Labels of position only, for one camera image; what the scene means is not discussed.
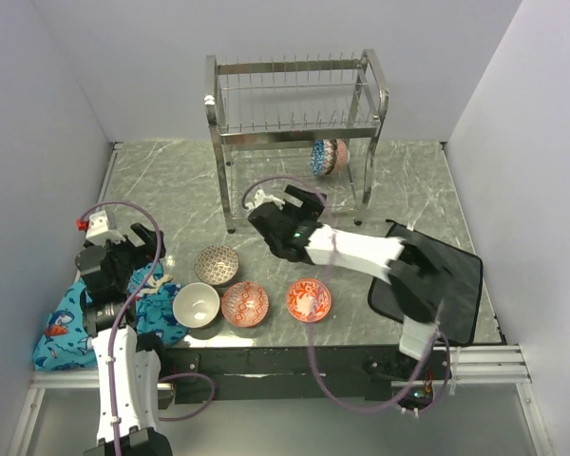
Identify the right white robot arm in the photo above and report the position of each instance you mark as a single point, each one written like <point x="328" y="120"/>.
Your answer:
<point x="373" y="256"/>

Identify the black microfibre cloth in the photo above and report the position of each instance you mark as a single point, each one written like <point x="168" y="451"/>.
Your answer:
<point x="456" y="285"/>

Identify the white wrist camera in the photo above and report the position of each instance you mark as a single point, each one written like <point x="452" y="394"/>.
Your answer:
<point x="260" y="197"/>
<point x="100" y="228"/>

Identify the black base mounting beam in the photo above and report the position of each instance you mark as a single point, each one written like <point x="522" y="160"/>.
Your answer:
<point x="264" y="373"/>

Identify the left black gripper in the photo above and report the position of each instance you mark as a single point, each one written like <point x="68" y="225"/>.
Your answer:
<point x="144" y="253"/>

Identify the black white leaf bowl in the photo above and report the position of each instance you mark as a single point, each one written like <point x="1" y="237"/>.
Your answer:
<point x="341" y="156"/>

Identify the blue triangle pattern bowl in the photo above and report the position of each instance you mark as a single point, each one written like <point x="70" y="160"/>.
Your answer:
<point x="323" y="157"/>

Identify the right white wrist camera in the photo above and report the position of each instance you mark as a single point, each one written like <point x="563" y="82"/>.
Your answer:
<point x="260" y="197"/>

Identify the orange floral pattern bowl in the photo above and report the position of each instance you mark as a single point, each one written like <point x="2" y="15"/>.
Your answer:
<point x="308" y="300"/>

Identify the plain white grey bowl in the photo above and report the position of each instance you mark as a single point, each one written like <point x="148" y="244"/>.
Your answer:
<point x="196" y="305"/>

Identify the blue shark print cloth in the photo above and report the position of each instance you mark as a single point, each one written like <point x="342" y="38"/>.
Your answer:
<point x="65" y="345"/>

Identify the brown floral pattern bowl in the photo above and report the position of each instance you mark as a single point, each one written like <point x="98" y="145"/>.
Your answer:
<point x="217" y="265"/>

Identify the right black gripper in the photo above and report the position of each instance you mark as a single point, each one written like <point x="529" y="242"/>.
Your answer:
<point x="313" y="207"/>

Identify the steel two-tier dish rack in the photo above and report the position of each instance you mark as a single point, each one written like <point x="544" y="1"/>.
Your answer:
<point x="265" y="115"/>

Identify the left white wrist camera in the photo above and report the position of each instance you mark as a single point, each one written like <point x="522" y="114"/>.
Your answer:
<point x="100" y="228"/>

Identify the red geometric pattern bowl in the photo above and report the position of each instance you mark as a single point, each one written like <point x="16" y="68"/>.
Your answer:
<point x="245" y="304"/>

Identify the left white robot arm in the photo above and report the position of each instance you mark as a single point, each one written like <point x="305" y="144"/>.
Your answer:
<point x="129" y="365"/>

